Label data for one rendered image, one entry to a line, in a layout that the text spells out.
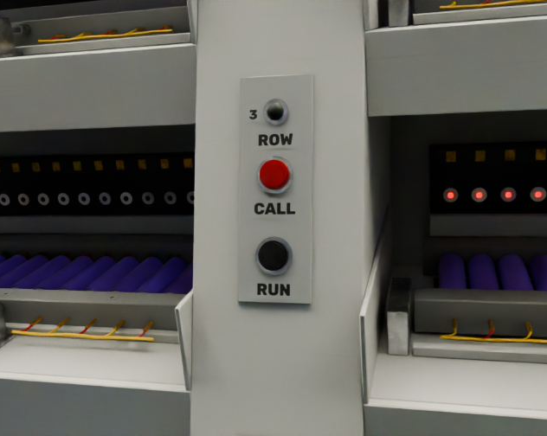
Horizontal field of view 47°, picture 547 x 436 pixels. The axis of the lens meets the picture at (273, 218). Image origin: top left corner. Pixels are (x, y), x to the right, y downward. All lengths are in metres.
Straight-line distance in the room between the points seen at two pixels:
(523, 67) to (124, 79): 0.22
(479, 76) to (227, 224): 0.15
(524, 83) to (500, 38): 0.03
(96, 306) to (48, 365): 0.05
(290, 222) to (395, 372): 0.10
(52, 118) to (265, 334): 0.19
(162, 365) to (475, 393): 0.18
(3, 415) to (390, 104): 0.30
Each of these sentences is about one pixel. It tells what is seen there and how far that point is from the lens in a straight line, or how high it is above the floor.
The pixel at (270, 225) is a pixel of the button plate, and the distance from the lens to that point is 0.33.
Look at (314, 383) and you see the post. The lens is 0.34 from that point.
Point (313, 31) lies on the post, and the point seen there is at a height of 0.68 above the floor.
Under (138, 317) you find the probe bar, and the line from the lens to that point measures 0.42.
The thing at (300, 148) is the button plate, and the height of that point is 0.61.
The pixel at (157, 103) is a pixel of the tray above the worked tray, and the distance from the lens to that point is 0.38.
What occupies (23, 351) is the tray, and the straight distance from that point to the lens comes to 0.44.
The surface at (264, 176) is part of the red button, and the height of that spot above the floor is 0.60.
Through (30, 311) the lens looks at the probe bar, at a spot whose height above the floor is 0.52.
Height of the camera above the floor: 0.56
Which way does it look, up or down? 3 degrees up
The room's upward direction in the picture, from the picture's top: 1 degrees clockwise
